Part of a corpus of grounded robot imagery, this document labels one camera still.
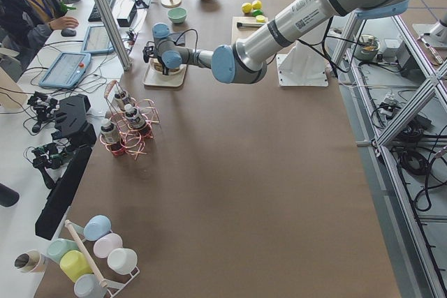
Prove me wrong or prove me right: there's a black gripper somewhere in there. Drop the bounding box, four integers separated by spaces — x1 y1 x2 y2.
161 64 170 75

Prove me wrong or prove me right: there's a bread slice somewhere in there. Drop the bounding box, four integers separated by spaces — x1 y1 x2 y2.
153 63 180 73

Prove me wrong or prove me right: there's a white round plate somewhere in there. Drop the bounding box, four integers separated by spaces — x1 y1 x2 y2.
149 59 180 75

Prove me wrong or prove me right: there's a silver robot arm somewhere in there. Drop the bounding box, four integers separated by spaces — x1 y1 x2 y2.
152 0 409 84

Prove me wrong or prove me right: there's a cream rabbit tray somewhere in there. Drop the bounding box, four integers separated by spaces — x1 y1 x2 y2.
142 50 187 88

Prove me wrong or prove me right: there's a grey folded cloth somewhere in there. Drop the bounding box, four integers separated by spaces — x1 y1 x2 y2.
169 31 186 46

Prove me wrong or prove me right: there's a tea bottle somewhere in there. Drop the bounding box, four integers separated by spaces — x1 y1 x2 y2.
101 118 124 156
114 91 132 111
124 104 145 130

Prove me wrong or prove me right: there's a green ceramic bowl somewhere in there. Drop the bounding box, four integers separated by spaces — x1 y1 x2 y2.
167 7 187 24

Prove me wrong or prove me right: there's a blue teach pendant far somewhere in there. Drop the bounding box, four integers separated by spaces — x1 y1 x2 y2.
81 26 114 55

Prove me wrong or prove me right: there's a blue teach pendant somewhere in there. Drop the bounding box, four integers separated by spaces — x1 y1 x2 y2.
38 52 91 89
81 26 114 55

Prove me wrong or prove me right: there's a wooden cutting board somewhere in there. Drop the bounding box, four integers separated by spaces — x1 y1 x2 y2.
231 16 259 43

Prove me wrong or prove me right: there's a black keyboard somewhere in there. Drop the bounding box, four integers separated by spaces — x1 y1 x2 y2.
87 0 119 22

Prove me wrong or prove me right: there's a blue teach pendant near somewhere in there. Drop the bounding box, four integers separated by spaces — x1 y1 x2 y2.
38 52 91 89

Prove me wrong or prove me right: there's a yellow lemon near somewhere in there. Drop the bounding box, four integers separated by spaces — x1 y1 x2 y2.
241 2 252 14

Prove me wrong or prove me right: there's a yellow lemon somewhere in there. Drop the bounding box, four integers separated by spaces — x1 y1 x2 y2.
251 0 263 10
241 2 252 14

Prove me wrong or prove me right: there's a black computer mouse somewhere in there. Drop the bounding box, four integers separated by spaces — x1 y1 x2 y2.
61 28 76 37

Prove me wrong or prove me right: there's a halved lemon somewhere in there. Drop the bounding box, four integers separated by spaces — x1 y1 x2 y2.
256 15 266 23

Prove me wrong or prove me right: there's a green lime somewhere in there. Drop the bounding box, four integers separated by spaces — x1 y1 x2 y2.
251 9 263 17

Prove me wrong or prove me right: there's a yellow lemon far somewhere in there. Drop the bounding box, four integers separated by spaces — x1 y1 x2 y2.
251 0 263 10

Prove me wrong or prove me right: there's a seated person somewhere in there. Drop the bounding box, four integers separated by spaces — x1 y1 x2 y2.
1 0 80 70

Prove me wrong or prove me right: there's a pastel blue cup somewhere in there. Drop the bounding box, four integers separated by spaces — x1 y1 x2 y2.
83 215 112 241

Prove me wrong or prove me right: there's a black speaker bar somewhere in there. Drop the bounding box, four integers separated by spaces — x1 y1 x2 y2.
35 146 92 240

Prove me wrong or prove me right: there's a pastel pink cup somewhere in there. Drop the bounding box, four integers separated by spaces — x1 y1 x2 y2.
93 232 123 258

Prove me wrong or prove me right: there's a white cup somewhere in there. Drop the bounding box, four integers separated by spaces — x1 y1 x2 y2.
107 248 138 275

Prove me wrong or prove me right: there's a mint green cup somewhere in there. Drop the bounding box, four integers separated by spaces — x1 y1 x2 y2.
46 238 79 264

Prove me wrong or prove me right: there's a yellow cup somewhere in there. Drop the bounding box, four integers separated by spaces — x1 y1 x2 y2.
59 250 93 283

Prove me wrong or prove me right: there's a white cup rack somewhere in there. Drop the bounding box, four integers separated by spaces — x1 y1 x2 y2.
64 220 140 297

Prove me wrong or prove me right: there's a grey blue cup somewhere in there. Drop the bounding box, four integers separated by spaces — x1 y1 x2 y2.
73 274 107 298

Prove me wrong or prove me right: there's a paper coffee cup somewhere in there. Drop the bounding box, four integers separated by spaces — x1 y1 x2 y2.
14 250 47 273

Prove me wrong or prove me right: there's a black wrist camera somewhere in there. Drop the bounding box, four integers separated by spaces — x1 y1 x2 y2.
142 41 157 64

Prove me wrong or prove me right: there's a copper wire bottle rack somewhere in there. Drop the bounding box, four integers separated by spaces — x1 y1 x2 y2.
99 80 160 159

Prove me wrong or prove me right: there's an aluminium frame post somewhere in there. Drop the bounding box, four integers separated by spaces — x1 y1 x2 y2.
94 0 132 71

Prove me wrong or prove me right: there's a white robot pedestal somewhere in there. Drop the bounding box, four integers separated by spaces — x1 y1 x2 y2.
276 20 328 87

